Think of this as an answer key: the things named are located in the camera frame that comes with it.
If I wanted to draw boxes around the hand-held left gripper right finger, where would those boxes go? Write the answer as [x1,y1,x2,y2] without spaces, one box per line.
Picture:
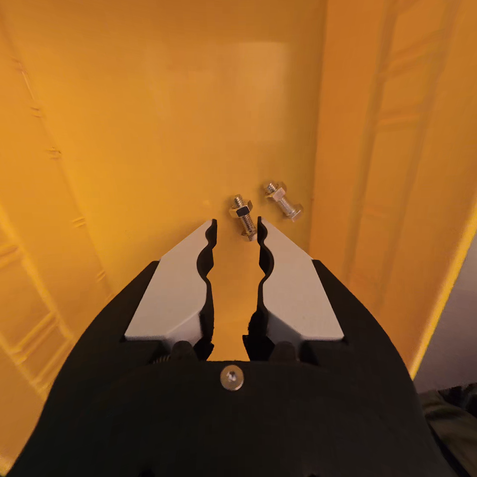
[242,217,345,361]

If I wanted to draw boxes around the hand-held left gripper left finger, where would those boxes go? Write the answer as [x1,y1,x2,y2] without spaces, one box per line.
[124,219,218,361]

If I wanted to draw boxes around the steel hex bolt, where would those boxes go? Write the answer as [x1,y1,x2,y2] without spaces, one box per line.
[264,181,303,223]
[232,194,258,242]

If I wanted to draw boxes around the yellow plastic bin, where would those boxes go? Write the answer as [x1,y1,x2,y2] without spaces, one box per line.
[0,0,477,470]

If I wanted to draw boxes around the olive trousers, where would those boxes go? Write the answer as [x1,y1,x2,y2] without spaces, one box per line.
[419,386,477,477]

